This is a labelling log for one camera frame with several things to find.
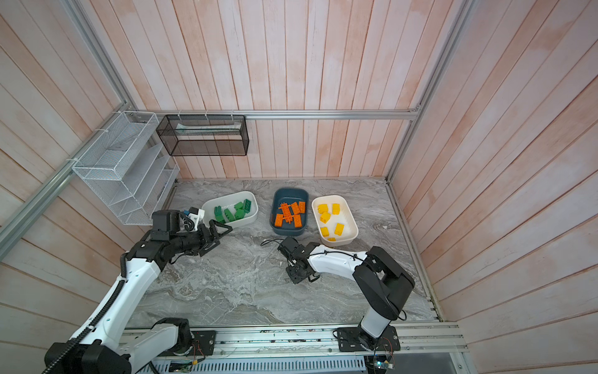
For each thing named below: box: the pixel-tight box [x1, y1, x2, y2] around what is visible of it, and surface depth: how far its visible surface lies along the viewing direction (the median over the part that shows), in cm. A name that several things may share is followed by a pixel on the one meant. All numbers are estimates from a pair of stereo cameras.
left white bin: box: [200, 190, 259, 229], surface depth 109 cm
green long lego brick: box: [242, 198, 252, 214], surface depth 109 cm
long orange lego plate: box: [277, 202, 293, 224], surface depth 106 cm
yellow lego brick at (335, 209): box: [331, 203, 342, 216], surface depth 109 cm
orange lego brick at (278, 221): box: [274, 213, 284, 228], surface depth 106 cm
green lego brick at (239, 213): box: [234, 207, 246, 219], surface depth 106 cm
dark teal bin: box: [269, 187, 310, 237], surface depth 106 cm
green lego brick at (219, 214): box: [214, 205, 227, 225], surface depth 106 cm
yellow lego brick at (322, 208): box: [317, 204, 330, 215], surface depth 109 cm
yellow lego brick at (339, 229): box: [334, 222, 345, 237], surface depth 102 cm
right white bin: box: [311, 194, 359, 247], surface depth 106 cm
